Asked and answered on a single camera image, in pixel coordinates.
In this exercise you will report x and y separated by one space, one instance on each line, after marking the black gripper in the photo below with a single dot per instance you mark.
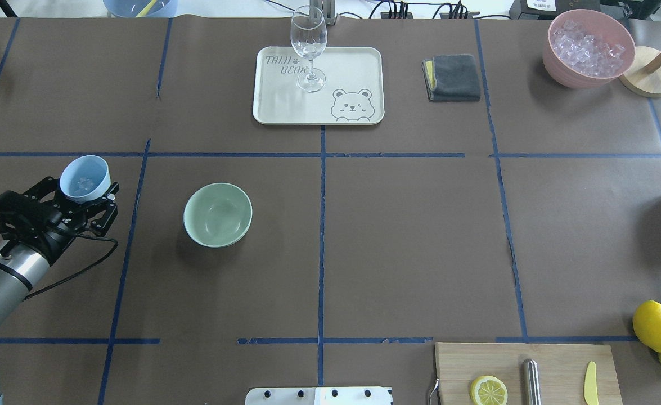
53 235

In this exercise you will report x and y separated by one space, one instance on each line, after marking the light blue plastic cup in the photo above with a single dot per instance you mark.
85 179

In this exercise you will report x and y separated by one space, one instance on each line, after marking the light green bowl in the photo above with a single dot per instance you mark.
218 215

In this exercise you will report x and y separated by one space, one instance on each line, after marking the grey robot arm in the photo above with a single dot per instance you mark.
20 273

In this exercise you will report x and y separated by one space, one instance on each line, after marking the blue bowl with fork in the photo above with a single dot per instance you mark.
146 9

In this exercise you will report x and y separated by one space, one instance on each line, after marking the pink bowl of ice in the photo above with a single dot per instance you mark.
586 48

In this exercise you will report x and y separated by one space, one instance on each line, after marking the clear wine glass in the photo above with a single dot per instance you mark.
309 40

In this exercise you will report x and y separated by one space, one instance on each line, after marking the cream bear print tray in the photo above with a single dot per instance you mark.
352 95

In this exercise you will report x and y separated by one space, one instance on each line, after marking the lemon half slice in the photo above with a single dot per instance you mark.
487 389

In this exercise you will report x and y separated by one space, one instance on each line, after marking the wooden cutting board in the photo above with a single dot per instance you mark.
562 368

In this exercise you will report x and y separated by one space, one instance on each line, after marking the yellow plastic knife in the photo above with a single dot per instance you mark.
591 396

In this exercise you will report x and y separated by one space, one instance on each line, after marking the yellow lemon rear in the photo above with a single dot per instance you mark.
647 324

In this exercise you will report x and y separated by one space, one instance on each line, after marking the wooden round stand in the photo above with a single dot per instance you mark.
644 75

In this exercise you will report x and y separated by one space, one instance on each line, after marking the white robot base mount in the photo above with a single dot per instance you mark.
321 395

